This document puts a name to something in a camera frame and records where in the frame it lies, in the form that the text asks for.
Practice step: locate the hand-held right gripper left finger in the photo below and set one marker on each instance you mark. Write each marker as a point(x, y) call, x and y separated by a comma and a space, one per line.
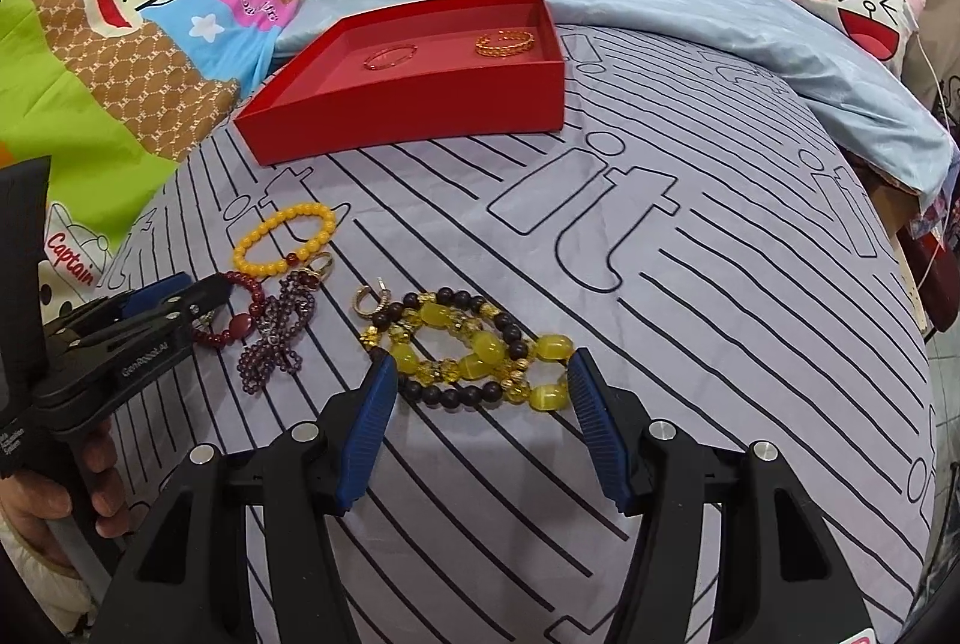
point(371, 426)

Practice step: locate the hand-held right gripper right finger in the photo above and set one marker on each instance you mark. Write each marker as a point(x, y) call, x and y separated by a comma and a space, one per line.
point(600, 434)

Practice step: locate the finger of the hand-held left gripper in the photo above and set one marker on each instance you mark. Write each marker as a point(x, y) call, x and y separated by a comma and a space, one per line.
point(154, 297)
point(135, 366)

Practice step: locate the gold hoop earring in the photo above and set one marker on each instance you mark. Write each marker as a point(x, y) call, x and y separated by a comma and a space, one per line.
point(365, 306)
point(384, 291)

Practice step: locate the garnet bead strand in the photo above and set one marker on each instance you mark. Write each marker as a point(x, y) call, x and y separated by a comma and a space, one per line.
point(274, 329)

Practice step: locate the red cardboard box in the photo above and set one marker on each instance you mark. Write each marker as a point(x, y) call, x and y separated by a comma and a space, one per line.
point(420, 104)

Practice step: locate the rose gold bangle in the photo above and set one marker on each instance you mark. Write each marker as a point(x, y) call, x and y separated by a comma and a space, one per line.
point(390, 66)

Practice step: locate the person's left forearm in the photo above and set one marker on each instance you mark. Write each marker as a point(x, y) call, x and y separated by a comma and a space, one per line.
point(22, 561)

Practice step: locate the person's left hand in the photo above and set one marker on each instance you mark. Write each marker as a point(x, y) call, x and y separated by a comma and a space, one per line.
point(101, 486)

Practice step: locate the white cartoon cushion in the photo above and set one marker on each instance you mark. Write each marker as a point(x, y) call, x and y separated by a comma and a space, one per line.
point(75, 254)

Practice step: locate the cartoon monkey blanket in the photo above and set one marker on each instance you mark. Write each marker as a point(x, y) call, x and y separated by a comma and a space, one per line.
point(120, 51)

